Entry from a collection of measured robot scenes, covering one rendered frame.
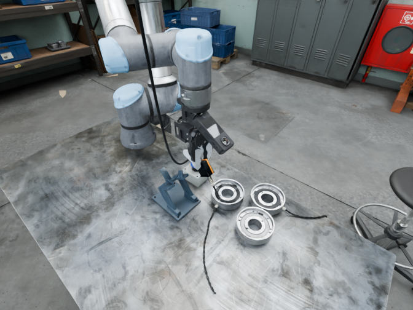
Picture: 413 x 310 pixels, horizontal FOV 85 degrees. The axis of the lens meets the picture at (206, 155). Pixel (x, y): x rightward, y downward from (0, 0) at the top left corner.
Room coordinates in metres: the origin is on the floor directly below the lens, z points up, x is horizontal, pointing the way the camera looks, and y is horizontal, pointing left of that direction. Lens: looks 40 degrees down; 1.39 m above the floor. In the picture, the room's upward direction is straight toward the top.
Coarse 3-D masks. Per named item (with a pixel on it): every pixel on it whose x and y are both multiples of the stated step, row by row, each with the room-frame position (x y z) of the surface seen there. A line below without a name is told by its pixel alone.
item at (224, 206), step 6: (222, 180) 0.52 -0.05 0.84; (228, 180) 0.52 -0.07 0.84; (234, 180) 0.51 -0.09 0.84; (228, 186) 0.50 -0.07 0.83; (240, 186) 0.49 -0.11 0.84; (222, 192) 0.48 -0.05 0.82; (228, 192) 0.49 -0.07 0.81; (234, 192) 0.47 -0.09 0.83; (240, 192) 0.47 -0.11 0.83; (216, 198) 0.45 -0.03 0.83; (222, 198) 0.45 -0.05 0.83; (228, 198) 0.45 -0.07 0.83; (222, 204) 0.42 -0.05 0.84; (228, 204) 0.42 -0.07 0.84; (234, 204) 0.42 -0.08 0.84; (240, 204) 0.44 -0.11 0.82
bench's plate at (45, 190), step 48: (96, 144) 0.76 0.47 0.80; (48, 192) 0.50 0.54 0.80; (96, 192) 0.50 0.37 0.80; (144, 192) 0.50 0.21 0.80; (192, 192) 0.50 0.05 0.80; (48, 240) 0.32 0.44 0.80; (96, 240) 0.32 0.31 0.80; (144, 240) 0.32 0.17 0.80; (192, 240) 0.32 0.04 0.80; (240, 240) 0.32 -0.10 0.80; (288, 240) 0.32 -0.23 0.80; (336, 240) 0.32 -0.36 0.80; (96, 288) 0.20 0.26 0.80; (144, 288) 0.20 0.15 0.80; (192, 288) 0.20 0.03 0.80; (240, 288) 0.20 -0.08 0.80; (288, 288) 0.20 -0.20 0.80; (336, 288) 0.20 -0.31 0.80; (384, 288) 0.20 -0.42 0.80
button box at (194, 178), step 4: (184, 168) 0.57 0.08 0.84; (188, 168) 0.57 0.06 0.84; (192, 168) 0.56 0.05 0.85; (184, 172) 0.56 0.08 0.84; (188, 172) 0.55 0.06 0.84; (192, 172) 0.55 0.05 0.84; (196, 172) 0.55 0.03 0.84; (188, 176) 0.55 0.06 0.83; (192, 176) 0.53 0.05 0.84; (196, 176) 0.53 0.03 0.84; (188, 180) 0.55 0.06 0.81; (192, 180) 0.53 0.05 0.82; (196, 180) 0.52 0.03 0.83; (200, 180) 0.53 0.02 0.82; (204, 180) 0.55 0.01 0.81; (192, 184) 0.53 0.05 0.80; (196, 184) 0.52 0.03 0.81; (200, 184) 0.53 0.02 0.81
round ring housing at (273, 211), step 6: (258, 186) 0.49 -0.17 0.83; (264, 186) 0.50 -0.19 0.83; (270, 186) 0.49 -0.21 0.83; (276, 186) 0.49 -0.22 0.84; (252, 192) 0.47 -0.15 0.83; (264, 192) 0.47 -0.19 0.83; (276, 192) 0.47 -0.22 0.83; (282, 192) 0.46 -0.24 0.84; (252, 198) 0.44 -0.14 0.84; (258, 198) 0.45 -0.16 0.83; (264, 198) 0.47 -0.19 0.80; (270, 198) 0.46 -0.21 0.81; (276, 198) 0.45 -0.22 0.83; (282, 198) 0.45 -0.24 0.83; (252, 204) 0.43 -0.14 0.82; (264, 204) 0.43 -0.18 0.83; (270, 204) 0.43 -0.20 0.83; (282, 204) 0.42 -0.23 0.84; (270, 210) 0.40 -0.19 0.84; (276, 210) 0.40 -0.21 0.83
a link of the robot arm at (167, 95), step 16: (144, 0) 0.87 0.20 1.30; (160, 0) 0.91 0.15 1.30; (144, 16) 0.87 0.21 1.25; (160, 16) 0.89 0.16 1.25; (144, 32) 0.87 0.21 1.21; (160, 32) 0.87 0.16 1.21; (160, 80) 0.83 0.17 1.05; (176, 80) 0.87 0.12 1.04; (160, 96) 0.81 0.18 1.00; (176, 96) 0.83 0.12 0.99; (160, 112) 0.80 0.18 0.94
